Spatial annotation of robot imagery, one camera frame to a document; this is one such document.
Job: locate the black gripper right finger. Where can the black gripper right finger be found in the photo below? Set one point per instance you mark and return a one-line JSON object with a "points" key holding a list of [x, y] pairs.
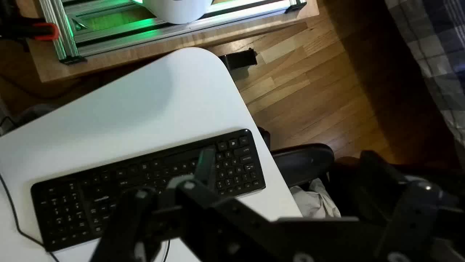
{"points": [[205, 168]]}

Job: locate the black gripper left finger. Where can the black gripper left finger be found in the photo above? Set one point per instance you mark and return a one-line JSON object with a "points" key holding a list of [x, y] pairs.
{"points": [[127, 223]]}

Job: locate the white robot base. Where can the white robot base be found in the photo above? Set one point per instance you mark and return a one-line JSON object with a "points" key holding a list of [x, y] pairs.
{"points": [[176, 9]]}

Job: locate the black computer keyboard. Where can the black computer keyboard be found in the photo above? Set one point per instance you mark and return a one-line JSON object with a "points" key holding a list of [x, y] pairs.
{"points": [[96, 198]]}

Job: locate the black office chair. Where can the black office chair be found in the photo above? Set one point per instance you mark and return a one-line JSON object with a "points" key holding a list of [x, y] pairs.
{"points": [[303, 162]]}

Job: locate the wooden robot platform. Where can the wooden robot platform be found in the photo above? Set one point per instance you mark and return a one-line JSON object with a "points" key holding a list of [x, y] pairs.
{"points": [[146, 46]]}

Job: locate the orange black clamp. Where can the orange black clamp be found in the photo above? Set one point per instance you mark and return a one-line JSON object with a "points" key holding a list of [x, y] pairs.
{"points": [[41, 31]]}

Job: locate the plaid fabric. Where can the plaid fabric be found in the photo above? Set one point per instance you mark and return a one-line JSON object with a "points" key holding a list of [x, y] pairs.
{"points": [[437, 53]]}

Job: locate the aluminium profile frame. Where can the aluminium profile frame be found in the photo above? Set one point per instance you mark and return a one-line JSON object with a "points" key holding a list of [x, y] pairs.
{"points": [[121, 30]]}

